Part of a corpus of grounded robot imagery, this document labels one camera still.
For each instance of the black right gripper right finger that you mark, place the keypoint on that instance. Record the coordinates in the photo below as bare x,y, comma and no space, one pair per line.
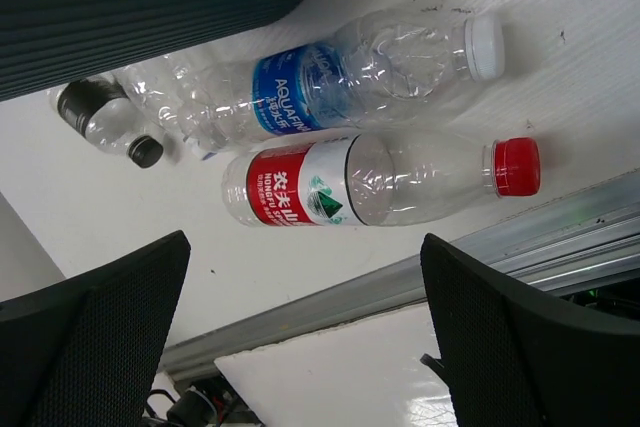
513,355

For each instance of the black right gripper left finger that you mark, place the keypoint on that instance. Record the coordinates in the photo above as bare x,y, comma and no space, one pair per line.
85,351

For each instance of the red label red cap bottle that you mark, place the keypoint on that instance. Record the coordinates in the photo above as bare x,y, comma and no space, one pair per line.
380,180

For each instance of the small clear black-cap bottle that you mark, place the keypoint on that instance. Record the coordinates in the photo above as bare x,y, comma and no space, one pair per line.
101,112

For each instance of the Aquafina blue label bottle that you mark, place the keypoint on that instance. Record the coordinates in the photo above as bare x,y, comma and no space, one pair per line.
390,68

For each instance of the aluminium table edge rail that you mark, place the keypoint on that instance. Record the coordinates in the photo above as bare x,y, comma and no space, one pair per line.
571,244

